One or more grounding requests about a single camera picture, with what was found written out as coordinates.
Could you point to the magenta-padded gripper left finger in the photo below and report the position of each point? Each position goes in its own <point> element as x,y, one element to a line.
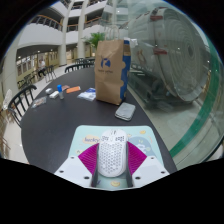
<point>75,168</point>

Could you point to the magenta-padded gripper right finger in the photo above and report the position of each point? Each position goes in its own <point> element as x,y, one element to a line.
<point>149,168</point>

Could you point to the white honeycomb computer mouse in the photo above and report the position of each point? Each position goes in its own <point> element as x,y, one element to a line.
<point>112,156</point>

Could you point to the light teal printed mouse pad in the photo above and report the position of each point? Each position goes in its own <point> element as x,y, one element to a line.
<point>140,136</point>

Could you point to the grey soft pouch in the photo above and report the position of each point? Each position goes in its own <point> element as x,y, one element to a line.
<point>125,111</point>

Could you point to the clear plastic packet with blue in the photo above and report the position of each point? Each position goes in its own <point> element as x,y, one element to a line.
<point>87,94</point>

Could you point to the clear plastic wrapper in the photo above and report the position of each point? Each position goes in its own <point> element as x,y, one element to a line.
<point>39,102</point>

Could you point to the small white box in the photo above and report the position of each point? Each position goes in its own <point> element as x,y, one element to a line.
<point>49,90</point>
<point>53,94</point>

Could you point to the small blue-capped bottle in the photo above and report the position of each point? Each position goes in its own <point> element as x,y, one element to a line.
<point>60,91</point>

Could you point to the orange flat pack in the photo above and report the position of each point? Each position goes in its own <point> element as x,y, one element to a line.
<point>73,89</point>

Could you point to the black slatted chair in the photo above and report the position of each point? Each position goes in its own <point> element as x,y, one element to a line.
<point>78,66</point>
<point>20,101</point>

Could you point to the group of black chairs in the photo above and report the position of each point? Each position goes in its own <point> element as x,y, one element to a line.
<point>33,76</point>

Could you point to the brown paper bag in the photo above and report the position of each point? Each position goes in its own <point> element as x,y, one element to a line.
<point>110,73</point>

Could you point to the person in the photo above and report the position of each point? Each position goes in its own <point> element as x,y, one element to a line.
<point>41,67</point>

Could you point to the large white cylindrical exhibit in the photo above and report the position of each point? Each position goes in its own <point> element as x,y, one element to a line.
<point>170,53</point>

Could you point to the green potted plant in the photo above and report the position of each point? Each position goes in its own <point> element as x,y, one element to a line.
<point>95,39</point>

